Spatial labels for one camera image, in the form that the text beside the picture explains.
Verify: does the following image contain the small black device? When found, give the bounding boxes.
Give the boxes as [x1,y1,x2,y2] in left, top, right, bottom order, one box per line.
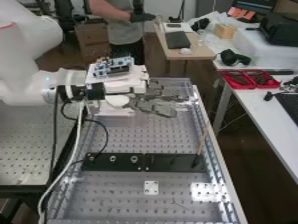
[261,90,275,102]

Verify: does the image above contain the black plate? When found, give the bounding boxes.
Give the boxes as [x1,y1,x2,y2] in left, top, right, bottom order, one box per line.
[81,152,208,174]

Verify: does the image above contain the small white square plate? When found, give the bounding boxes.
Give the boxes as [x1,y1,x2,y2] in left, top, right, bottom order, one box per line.
[142,180,160,196]

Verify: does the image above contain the person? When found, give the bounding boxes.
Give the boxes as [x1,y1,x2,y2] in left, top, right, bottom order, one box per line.
[86,0,156,65]

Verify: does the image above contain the white cable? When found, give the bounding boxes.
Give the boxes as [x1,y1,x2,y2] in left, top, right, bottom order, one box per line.
[35,101,87,224]

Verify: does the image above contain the red tray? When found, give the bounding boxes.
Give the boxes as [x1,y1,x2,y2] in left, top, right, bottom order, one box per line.
[245,69,281,90]
[219,70,256,90]

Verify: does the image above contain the wooden block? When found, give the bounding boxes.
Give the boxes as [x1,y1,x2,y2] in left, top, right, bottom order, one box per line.
[212,23,236,41]

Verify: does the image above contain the black headphones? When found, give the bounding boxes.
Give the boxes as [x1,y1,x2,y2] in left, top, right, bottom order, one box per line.
[219,48,252,67]

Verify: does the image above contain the wooden desk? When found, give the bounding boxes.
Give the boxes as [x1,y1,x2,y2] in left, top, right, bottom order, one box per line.
[151,20,218,80]

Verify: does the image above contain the thin stick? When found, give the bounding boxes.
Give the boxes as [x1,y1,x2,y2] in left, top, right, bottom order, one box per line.
[192,124,210,168]

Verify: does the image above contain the clear box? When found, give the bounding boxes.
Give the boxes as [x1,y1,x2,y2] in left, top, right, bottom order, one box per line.
[45,78,236,224]

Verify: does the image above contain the cardboard box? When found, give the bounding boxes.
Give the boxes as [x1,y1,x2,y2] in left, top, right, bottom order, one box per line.
[73,21,111,65]

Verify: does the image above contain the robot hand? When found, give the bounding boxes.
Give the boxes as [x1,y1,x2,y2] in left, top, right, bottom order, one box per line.
[83,55,191,118]

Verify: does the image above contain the black cable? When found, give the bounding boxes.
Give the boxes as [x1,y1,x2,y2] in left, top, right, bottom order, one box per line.
[51,99,110,168]

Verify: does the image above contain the white desk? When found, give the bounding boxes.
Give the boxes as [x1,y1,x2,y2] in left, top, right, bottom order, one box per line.
[211,74,298,186]

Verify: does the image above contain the black case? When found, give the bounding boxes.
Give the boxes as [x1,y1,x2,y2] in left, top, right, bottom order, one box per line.
[257,12,298,47]

